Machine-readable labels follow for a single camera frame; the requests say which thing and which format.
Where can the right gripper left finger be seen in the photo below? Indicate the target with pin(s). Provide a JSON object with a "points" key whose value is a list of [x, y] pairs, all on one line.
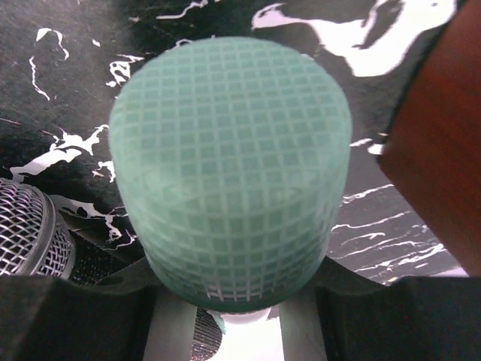
{"points": [[47, 318]]}

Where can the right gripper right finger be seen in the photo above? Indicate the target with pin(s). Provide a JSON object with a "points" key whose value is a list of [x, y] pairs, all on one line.
{"points": [[340, 315]]}

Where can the black silver-grille microphone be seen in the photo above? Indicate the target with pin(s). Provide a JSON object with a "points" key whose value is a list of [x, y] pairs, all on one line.
{"points": [[35, 240]]}

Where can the teal microphone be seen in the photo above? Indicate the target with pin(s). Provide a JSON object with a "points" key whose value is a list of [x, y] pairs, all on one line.
{"points": [[231, 156]]}

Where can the wooden metronome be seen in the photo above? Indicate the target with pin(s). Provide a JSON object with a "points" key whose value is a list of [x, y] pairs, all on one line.
{"points": [[432, 155]]}

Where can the black marble pattern mat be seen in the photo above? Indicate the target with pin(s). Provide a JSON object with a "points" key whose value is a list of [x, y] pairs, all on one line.
{"points": [[63, 64]]}

